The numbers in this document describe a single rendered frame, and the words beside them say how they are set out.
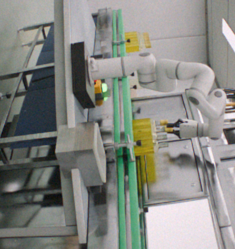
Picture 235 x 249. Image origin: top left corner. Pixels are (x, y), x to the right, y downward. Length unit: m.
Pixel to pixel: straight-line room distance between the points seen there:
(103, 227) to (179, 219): 0.40
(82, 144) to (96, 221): 0.33
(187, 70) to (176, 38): 6.59
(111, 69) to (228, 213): 0.88
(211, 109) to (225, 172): 0.51
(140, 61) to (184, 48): 6.65
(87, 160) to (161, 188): 0.51
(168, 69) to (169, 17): 6.32
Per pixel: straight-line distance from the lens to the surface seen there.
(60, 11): 1.85
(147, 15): 7.80
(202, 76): 1.55
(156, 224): 1.69
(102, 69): 1.66
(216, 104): 1.58
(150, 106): 2.38
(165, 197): 1.78
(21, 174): 2.14
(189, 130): 1.91
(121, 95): 2.00
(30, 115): 2.05
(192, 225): 1.68
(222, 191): 1.82
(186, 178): 1.86
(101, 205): 1.56
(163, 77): 1.60
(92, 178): 1.54
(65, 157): 1.45
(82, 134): 1.49
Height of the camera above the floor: 1.05
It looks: 5 degrees down
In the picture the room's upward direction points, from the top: 83 degrees clockwise
